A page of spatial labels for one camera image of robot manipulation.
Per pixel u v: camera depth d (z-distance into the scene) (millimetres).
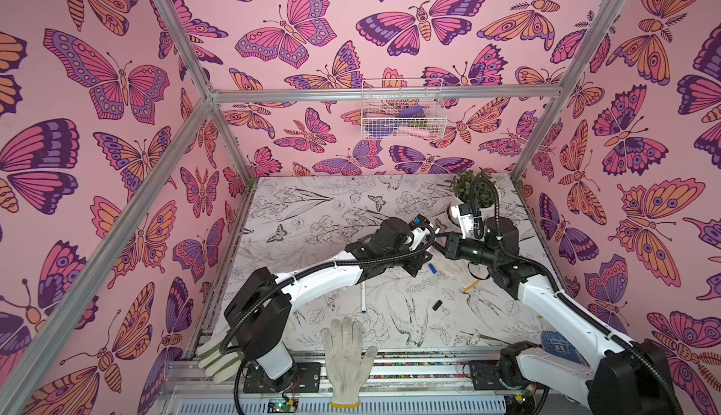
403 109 961
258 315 434
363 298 874
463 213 709
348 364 759
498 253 607
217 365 746
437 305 856
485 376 730
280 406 723
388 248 628
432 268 940
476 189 934
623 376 386
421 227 688
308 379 735
